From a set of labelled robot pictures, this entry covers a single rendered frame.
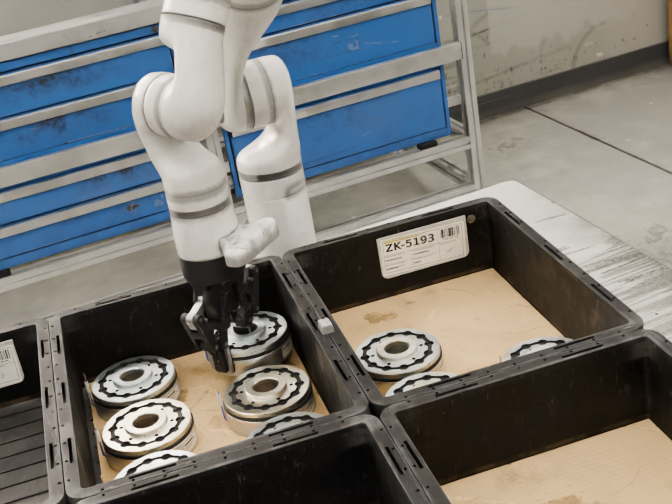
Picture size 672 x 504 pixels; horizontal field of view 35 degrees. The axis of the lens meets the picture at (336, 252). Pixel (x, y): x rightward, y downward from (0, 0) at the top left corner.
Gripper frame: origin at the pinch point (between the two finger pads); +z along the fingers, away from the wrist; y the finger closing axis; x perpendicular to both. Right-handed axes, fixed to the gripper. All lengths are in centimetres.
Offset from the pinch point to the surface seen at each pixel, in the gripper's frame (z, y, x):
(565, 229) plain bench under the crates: 17, -71, 18
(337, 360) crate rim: -5.6, 7.0, 18.9
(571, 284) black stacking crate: -4.0, -16.3, 37.0
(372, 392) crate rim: -5.6, 11.5, 25.2
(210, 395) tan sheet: 4.3, 3.9, -2.0
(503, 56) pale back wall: 63, -312, -84
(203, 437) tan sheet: 4.3, 11.4, 2.0
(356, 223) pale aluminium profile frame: 73, -176, -84
